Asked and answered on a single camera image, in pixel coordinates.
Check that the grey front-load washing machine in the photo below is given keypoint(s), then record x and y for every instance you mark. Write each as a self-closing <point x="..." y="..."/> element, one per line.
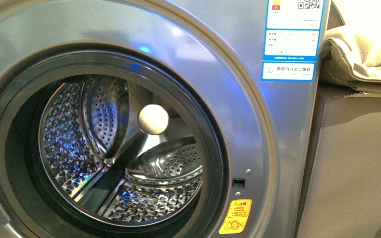
<point x="202" y="56"/>

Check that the steel washer drum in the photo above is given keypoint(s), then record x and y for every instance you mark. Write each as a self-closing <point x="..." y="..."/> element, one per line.
<point x="117" y="152"/>

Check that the orange warning sticker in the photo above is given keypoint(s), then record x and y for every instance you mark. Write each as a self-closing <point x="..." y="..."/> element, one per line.
<point x="236" y="217"/>

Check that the blue white energy label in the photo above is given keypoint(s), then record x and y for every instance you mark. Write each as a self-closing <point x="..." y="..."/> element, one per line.
<point x="292" y="33"/>

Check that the grey sofa side panel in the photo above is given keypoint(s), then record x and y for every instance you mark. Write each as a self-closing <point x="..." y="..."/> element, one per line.
<point x="341" y="191"/>

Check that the beige cushion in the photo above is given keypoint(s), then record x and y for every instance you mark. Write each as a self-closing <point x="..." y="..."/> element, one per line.
<point x="351" y="55"/>

